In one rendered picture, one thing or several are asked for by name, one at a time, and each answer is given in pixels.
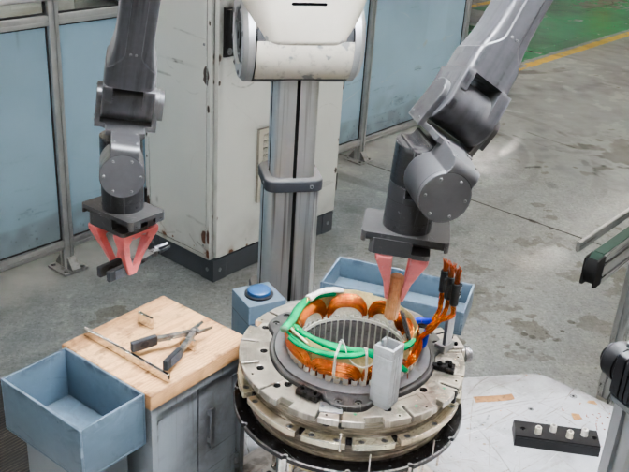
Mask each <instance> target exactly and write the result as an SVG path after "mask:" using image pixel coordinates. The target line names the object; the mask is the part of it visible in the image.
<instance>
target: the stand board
mask: <svg viewBox="0 0 629 472"><path fill-rule="evenodd" d="M139 311H141V312H143V313H145V314H147V315H149V316H150V317H153V318H154V328H153V329H149V328H148V327H146V326H144V325H142V324H140V323H139V315H138V312H139ZM201 320H202V321H203V322H204V323H202V324H201V325H200V326H199V327H198V328H199V329H200V330H202V329H205V328H208V327H211V326H212V329H210V330H208V331H206V332H203V333H200V334H198V335H196V336H195V337H194V339H195V340H197V350H196V351H195V352H193V351H191V350H190V349H188V348H187V349H186V350H185V352H184V353H183V357H182V358H181V359H180V360H179V361H178V362H177V363H176V364H174V365H173V366H172V367H171V368H170V369H169V370H168V371H166V372H168V373H169V374H170V382H169V383H167V382H165V381H163V380H161V379H160V378H158V377H156V376H154V375H152V374H150V373H148V372H147V371H145V370H143V369H142V368H140V367H138V366H137V365H136V364H134V363H132V362H130V361H128V360H126V359H124V358H123V357H121V356H119V355H117V354H116V353H114V352H112V351H110V350H109V349H107V348H105V347H103V346H101V345H100V344H98V343H97V342H95V341H93V340H91V339H90V338H88V337H86V336H84V334H82V335H80V336H78V337H76V338H74V339H72V340H70V341H68V342H65V343H63V344H62V349H63V348H65V347H67V348H69V349H70V350H72V351H74V352H75V353H77V354H79V355H80V356H82V357H83V358H84V359H86V360H88V361H90V362H92V363H93V364H95V365H97V366H99V367H100V368H102V369H104V370H105V371H107V372H109V373H110V374H112V375H114V376H116V377H118V378H119V379H121V380H122V381H123V382H125V383H127V384H128V385H130V386H132V387H133V388H135V389H137V390H138V391H141V392H143V393H144V394H145V407H146V408H147V409H149V410H151V411H152V410H154V409H155V408H157V407H159V406H161V405H162V404H164V403H165V402H167V401H168V400H170V399H172V398H173V397H175V396H177V395H178V394H180V393H182V392H183V391H186V390H187V389H189V388H191V387H192V386H194V385H196V384H197V383H198V382H199V381H201V380H203V379H204V378H206V377H208V376H210V375H212V374H213V373H215V372H217V371H218V370H220V369H222V368H223V367H225V366H227V365H228V364H230V363H232V362H233V361H235V360H237V359H238V358H239V348H240V342H241V339H242V334H240V333H238V332H235V331H233V330H231V329H230V328H228V327H226V326H223V325H221V324H219V323H217V322H215V321H213V320H211V319H209V318H207V317H204V316H203V315H201V314H199V313H197V312H195V311H193V310H191V309H189V308H187V307H185V306H183V305H181V304H179V303H177V302H174V301H173V300H171V299H169V298H167V297H165V296H162V297H159V298H157V299H155V300H153V301H151V302H148V303H146V304H144V305H142V306H141V307H139V308H136V309H134V310H132V311H130V312H128V313H126V314H124V315H122V316H120V317H117V318H115V319H113V320H111V321H109V322H107V323H105V324H103V325H101V326H99V327H97V328H95V329H93V331H95V332H97V333H99V334H101V335H103V336H104V337H106V338H108V339H110V340H111V341H112V342H114V343H116V344H118V345H119V346H121V347H124V348H125V349H127V350H129V351H131V350H130V342H131V341H134V340H137V339H140V338H143V337H146V336H149V335H152V334H156V335H157V336H158V335H162V334H167V333H172V332H180V331H185V330H190V329H191V328H192V327H194V326H195V325H197V324H198V323H199V322H200V321H201ZM177 347H180V338H176V339H172V340H171V341H169V340H167V341H163V342H157V346H154V347H149V348H146V349H143V350H140V351H137V352H134V354H136V355H138V356H140V357H141V358H143V359H144V360H146V361H148V362H150V363H152V364H154V365H155V366H157V367H159V368H161V369H162V370H163V360H164V359H165V358H166V357H167V356H168V355H169V354H170V353H171V352H172V351H173V350H174V349H176V348H177ZM131 352H132V351H131ZM132 353H133V352H132Z"/></svg>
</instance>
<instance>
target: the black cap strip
mask: <svg viewBox="0 0 629 472"><path fill-rule="evenodd" d="M536 425H540V426H541V427H542V432H541V435H536V434H535V433H534V430H535V426H536ZM549 428H550V424H544V423H537V422H529V421H523V420H514V421H513V426H512V434H513V442H514V446H519V447H525V448H533V449H540V450H553V451H559V452H566V453H574V454H580V455H587V456H594V457H599V453H600V449H601V445H600V441H599V437H598V433H597V431H594V430H589V433H588V436H587V437H584V436H581V435H580V434H581V430H582V429H579V428H572V427H565V426H558V425H557V431H556V433H552V432H550V431H549ZM569 429H570V430H573V431H574V434H573V439H568V438H566V437H565V436H566V433H567V430H569Z"/></svg>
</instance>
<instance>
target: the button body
mask: <svg viewBox="0 0 629 472"><path fill-rule="evenodd" d="M259 284H264V285H267V286H269V287H270V288H271V289H272V290H273V297H272V298H271V299H269V300H267V301H263V302H256V301H252V300H249V299H247V298H246V297H245V295H244V291H245V290H246V289H247V288H248V287H250V286H246V287H241V288H233V289H232V317H231V330H233V331H235V332H238V333H240V334H242V335H244V333H245V331H246V330H247V329H248V327H249V326H250V325H251V326H254V327H258V326H256V320H257V319H258V318H259V317H261V316H263V315H264V314H266V313H267V312H270V310H272V309H274V308H277V307H279V306H282V305H284V304H285V302H286V299H285V298H284V297H283V296H282V295H281V294H280V293H279V292H278V291H277V290H276V289H275V288H274V287H273V286H272V285H271V284H270V283H269V282H264V283H259Z"/></svg>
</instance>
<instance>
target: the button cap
mask: <svg viewBox="0 0 629 472"><path fill-rule="evenodd" d="M247 294H248V295H250V296H252V297H255V298H265V297H268V296H270V295H271V288H270V287H269V286H267V285H264V284H253V285H251V286H250V287H248V289H247Z"/></svg>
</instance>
